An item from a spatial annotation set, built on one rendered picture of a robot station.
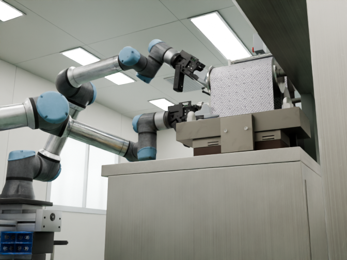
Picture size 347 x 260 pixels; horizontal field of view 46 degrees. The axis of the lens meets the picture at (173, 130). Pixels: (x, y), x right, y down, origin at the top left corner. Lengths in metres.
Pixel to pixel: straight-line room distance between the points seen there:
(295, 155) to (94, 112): 5.77
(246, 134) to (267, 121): 0.07
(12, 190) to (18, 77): 3.89
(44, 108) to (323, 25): 1.06
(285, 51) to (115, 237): 0.76
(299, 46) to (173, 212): 0.59
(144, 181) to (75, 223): 4.98
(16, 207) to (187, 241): 0.91
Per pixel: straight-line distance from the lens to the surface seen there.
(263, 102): 1.48
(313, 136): 1.43
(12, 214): 1.90
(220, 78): 1.57
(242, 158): 1.18
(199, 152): 1.31
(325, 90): 0.63
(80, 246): 6.37
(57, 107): 1.51
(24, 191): 1.92
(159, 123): 1.59
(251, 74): 1.53
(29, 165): 1.96
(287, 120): 1.23
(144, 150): 1.60
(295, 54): 1.17
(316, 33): 0.66
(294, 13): 0.97
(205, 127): 1.31
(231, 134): 1.25
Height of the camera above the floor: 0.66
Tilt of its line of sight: 15 degrees up
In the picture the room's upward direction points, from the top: straight up
